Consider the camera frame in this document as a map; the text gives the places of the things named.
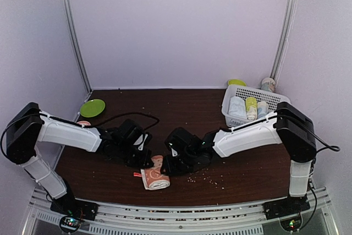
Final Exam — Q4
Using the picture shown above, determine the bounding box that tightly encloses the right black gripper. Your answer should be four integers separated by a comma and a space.
159, 150, 197, 177

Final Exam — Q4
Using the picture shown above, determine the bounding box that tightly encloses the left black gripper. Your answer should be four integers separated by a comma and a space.
116, 141, 153, 168

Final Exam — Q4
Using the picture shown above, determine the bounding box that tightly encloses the orange patterned towel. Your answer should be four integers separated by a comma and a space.
133, 155, 171, 191

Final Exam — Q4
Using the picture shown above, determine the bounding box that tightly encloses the blue polka dot towel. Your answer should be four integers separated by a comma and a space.
257, 101, 268, 119

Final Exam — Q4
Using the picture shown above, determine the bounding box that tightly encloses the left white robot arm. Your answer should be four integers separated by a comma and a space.
1, 102, 153, 215

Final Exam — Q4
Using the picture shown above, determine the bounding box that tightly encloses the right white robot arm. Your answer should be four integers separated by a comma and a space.
161, 102, 317, 214

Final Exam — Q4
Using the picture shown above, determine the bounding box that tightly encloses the orange patterned bowl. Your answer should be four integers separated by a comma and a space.
77, 121, 91, 126

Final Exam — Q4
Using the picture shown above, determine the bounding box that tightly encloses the green plate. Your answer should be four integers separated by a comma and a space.
80, 99, 106, 118

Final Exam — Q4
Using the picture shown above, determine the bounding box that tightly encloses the white rolled towel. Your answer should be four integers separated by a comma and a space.
228, 96, 246, 118

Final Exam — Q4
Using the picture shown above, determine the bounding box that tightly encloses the green rolled towel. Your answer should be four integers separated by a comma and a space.
245, 97, 257, 121

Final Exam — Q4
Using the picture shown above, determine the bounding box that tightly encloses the small green bowl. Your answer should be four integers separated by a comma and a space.
227, 79, 247, 86

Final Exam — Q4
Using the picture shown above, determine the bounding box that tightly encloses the patterned paper cup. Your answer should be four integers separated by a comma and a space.
261, 77, 276, 92

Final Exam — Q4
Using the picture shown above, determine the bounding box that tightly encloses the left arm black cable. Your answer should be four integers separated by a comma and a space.
0, 112, 160, 159

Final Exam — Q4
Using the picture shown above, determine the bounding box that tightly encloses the front metal rail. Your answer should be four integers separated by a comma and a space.
19, 192, 342, 234

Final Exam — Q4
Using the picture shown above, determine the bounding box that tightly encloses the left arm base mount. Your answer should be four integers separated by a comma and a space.
49, 190, 98, 234

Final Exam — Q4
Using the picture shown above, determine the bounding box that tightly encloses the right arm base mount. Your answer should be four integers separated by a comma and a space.
263, 194, 311, 233

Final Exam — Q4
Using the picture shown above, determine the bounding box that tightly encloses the left aluminium frame post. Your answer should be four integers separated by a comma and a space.
63, 0, 92, 94

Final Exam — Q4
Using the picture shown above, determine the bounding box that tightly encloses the aluminium frame post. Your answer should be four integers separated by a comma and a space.
270, 0, 297, 84
63, 0, 92, 94

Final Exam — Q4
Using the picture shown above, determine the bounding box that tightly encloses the right aluminium frame post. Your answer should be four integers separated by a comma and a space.
270, 0, 297, 84

